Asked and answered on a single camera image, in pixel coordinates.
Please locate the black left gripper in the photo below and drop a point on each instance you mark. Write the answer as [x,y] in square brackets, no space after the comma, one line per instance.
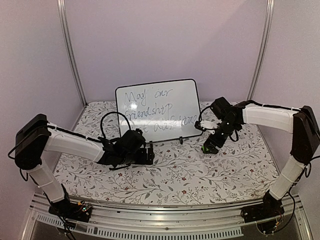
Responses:
[150,156]

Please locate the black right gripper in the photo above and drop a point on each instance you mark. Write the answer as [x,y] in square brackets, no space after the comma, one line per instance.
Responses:
[219,143]

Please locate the green black whiteboard eraser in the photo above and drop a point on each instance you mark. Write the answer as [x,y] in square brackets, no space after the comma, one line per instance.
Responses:
[205,150]

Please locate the white whiteboard black frame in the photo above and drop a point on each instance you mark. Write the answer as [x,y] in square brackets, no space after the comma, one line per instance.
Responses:
[164,111]

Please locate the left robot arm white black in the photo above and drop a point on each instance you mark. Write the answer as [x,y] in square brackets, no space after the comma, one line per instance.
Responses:
[39,136]

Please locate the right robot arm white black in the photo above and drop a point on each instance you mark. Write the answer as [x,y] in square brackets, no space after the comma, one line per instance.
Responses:
[292,134]

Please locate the black whiteboard stand clip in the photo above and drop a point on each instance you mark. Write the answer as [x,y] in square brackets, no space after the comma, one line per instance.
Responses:
[181,141]

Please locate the floral patterned table mat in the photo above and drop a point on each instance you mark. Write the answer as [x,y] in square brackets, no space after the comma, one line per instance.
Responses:
[181,174]

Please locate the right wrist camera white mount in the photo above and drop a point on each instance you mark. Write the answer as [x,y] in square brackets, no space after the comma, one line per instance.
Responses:
[205,125]

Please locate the front aluminium rail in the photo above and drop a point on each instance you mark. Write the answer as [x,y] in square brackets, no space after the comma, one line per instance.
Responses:
[121,221]

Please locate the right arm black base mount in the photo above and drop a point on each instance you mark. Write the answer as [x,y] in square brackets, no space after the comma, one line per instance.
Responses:
[270,207]

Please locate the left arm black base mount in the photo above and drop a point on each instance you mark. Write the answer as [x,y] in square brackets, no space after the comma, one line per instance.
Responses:
[66,209]

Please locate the right aluminium frame post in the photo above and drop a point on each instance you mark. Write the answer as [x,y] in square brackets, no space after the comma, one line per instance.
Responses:
[270,5]

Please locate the aluminium frame post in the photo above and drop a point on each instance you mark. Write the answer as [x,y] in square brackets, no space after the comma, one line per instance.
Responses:
[61,6]
[270,5]

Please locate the left aluminium frame post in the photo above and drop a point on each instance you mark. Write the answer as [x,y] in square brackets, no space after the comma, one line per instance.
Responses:
[61,6]

